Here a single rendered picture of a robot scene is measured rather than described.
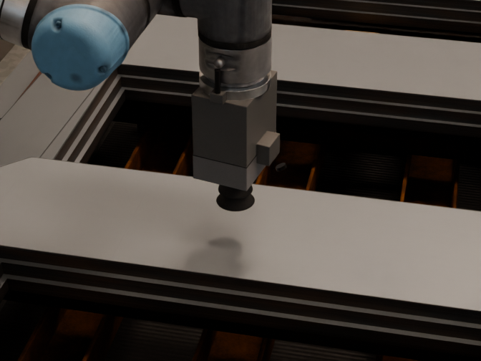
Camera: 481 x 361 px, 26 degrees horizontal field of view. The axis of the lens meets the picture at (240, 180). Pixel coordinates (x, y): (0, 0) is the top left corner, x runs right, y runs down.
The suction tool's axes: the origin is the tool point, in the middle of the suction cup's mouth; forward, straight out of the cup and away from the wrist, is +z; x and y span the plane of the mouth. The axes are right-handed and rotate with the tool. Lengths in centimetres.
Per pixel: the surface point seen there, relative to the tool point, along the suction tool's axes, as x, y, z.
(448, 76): -13.6, 45.1, 3.7
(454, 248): -24.0, 6.1, 3.7
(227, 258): -1.6, -5.8, 3.7
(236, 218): 0.6, 1.6, 3.7
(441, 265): -23.5, 2.5, 3.7
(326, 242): -10.5, 1.3, 3.7
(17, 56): 69, 56, 22
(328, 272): -12.6, -3.6, 3.7
